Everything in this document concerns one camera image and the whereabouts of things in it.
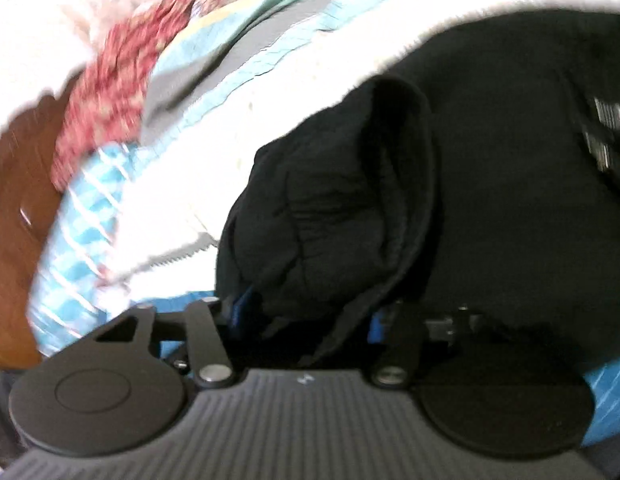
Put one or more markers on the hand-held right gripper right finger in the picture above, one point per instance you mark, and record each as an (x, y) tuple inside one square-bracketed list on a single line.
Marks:
[(397, 342)]

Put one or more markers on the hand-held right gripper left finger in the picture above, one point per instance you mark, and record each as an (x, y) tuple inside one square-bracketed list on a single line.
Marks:
[(205, 332)]

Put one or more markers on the black pants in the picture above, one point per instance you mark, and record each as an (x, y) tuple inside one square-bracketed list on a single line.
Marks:
[(490, 185)]

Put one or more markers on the zigzag patterned bed sheet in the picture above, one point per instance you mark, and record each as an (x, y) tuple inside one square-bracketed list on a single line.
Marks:
[(199, 170)]

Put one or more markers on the blue patterned mattress cover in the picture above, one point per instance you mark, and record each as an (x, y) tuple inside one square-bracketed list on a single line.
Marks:
[(79, 220)]

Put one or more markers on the red floral patchwork quilt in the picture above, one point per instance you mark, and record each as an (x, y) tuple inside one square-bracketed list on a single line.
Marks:
[(104, 110)]

